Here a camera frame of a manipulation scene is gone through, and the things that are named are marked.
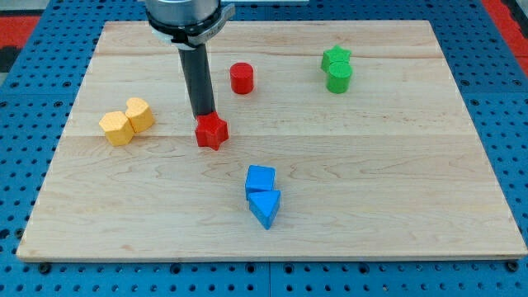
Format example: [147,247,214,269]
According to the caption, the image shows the red star block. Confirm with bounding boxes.
[195,111,229,151]

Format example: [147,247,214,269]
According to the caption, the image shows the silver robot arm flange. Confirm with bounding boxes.
[145,0,236,50]

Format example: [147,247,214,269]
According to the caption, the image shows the blue cube block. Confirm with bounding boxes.
[245,164,276,199]

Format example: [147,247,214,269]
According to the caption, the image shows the green star block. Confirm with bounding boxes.
[320,45,351,73]

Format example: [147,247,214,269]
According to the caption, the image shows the blue triangle block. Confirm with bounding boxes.
[248,190,281,229]

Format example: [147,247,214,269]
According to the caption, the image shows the red cylinder block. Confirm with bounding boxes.
[229,62,254,95]

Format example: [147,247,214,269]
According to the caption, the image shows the light wooden board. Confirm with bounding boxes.
[16,21,527,262]

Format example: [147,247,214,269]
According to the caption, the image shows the green cylinder block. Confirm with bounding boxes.
[326,62,353,94]

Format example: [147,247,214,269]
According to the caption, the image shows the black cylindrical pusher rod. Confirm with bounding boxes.
[178,44,216,118]

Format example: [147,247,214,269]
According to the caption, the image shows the yellow heart block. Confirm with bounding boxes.
[125,97,155,133]

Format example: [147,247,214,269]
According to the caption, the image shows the yellow hexagon block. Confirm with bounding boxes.
[99,111,134,146]

